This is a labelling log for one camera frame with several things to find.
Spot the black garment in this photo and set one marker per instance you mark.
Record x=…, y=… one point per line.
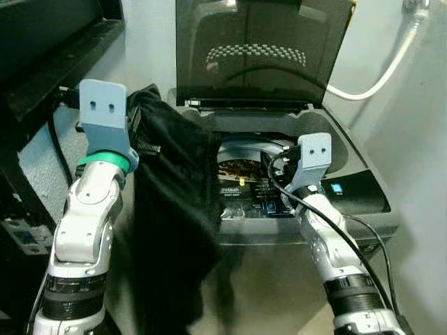
x=174, y=209

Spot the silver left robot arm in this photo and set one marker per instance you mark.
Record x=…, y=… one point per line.
x=84, y=216

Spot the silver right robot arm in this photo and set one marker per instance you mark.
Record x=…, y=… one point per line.
x=328, y=244

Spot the camouflage patterned clothes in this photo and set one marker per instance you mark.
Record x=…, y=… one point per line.
x=241, y=167

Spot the grey top-load washing machine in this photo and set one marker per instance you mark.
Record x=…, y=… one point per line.
x=363, y=209

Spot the black glossy washer control panel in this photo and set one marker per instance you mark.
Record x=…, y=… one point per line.
x=363, y=197

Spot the dark transparent washer lid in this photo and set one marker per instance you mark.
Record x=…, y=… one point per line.
x=258, y=35

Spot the grey electrical box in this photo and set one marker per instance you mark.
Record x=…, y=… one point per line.
x=24, y=236

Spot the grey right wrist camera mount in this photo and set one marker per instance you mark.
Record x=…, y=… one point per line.
x=314, y=153

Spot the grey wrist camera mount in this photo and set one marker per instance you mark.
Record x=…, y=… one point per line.
x=105, y=105
x=314, y=153

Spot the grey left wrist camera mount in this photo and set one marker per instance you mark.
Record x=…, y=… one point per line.
x=105, y=105

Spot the black window frame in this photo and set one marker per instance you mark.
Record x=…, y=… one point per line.
x=49, y=42

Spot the metal wall tap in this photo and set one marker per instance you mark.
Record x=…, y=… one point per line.
x=416, y=7

